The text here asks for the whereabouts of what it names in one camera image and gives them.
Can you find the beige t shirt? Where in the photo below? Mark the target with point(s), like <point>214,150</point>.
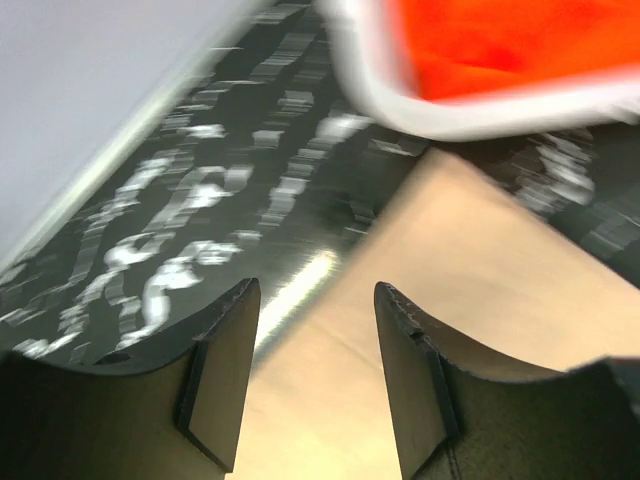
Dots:
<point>465,252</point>

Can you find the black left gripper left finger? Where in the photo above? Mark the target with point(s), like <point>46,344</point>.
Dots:
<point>167,407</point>

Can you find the orange t shirt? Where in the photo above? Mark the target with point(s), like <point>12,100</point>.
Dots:
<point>461,48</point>

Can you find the white plastic laundry basket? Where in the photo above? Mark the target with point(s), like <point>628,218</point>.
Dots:
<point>371,74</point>

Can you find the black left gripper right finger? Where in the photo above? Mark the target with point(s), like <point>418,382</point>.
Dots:
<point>462,410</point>

